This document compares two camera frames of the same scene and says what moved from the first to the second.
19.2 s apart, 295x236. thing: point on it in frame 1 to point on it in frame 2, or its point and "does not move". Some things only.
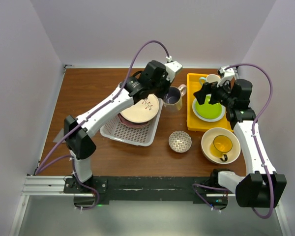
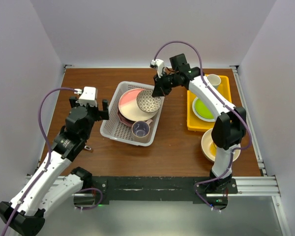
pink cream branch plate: x=143 y=110 does not move
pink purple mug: x=173 y=101 to x=141 y=129
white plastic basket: x=118 y=132 does not move
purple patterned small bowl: x=180 y=141 to x=147 y=103
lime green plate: x=207 y=111 does not move
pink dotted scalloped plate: x=130 y=124 does not move
